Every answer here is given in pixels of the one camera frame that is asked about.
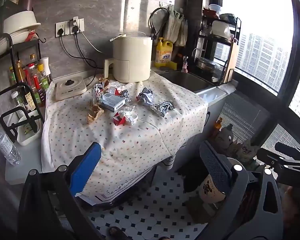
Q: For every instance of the black dish rack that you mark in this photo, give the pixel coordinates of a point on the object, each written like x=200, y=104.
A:
x=205, y=50

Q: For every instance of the orange bottle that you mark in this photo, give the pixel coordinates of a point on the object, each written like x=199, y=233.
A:
x=218, y=126

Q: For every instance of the white window blind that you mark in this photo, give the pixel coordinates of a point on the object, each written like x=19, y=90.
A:
x=282, y=137
x=242, y=117

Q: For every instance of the clear plastic wrapper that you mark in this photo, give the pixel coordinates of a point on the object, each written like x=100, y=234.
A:
x=131, y=118

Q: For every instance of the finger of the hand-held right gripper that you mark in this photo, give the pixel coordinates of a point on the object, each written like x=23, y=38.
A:
x=290, y=150
x=282, y=167

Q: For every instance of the hanging plastic bags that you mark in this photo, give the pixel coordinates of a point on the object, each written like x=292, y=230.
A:
x=173, y=27

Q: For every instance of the steel sink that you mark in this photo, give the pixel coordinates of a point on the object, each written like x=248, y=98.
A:
x=187, y=80

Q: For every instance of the long silver foil wrapper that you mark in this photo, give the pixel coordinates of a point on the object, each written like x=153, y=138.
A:
x=162, y=108

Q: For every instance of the cream bowl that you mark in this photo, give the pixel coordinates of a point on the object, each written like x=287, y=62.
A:
x=21, y=21

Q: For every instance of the brown paper wrapper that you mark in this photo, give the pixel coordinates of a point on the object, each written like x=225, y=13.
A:
x=104, y=81

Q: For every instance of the white dish cloth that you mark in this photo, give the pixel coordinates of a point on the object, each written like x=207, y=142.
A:
x=227, y=87

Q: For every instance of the white yellow refill bag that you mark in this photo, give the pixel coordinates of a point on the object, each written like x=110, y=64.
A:
x=247, y=151

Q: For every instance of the white wall outlet panel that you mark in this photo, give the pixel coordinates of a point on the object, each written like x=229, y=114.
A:
x=68, y=27

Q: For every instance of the grey cardboard box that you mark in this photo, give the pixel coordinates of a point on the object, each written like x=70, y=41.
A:
x=112, y=102

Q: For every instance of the white cloth black trim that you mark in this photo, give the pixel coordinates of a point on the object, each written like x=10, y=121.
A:
x=140, y=177

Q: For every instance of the floral tablecloth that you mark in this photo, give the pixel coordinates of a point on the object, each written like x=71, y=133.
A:
x=130, y=140

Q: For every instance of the wooden cutting board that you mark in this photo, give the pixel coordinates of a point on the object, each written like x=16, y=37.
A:
x=232, y=60

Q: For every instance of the clear water bottle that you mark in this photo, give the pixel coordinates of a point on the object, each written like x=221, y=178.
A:
x=3, y=140

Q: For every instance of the silver foil packet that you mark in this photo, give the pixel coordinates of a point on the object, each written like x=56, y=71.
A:
x=98, y=92

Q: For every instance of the brown paper cupcake liner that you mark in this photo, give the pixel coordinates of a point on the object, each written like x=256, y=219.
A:
x=95, y=113

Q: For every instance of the stacked white bowls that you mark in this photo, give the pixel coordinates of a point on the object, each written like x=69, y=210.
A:
x=5, y=43

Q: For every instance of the cream waste bin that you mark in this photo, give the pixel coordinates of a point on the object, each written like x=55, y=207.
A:
x=211, y=190

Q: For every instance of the red and white wrapper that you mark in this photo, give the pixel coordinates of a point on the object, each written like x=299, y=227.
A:
x=119, y=120
x=115, y=90

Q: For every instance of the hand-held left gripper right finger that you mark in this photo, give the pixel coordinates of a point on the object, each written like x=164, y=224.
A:
x=215, y=170

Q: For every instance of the cream air fryer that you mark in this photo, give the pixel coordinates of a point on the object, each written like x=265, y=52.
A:
x=131, y=57

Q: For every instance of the person's foot in sandal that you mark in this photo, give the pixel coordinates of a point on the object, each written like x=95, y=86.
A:
x=117, y=233

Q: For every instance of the steel pot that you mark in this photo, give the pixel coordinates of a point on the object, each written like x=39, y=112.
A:
x=204, y=63

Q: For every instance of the pink small figurine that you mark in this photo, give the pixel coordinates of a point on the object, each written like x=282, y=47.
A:
x=184, y=65

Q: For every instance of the white detergent jug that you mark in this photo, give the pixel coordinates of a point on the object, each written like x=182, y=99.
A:
x=225, y=136

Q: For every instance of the yellow dish soap bottle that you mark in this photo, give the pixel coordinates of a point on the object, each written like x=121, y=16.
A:
x=163, y=52

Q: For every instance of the row of condiment bottles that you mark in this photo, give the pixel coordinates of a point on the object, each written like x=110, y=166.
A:
x=32, y=80

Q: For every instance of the white plastic tray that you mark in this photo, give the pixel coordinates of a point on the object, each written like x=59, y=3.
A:
x=27, y=135

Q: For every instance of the small silver foil ball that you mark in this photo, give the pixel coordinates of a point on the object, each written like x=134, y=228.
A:
x=124, y=93

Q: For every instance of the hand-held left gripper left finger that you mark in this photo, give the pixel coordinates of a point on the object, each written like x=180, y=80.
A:
x=86, y=170

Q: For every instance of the white plastic wrapper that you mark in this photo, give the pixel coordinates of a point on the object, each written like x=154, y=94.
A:
x=127, y=108

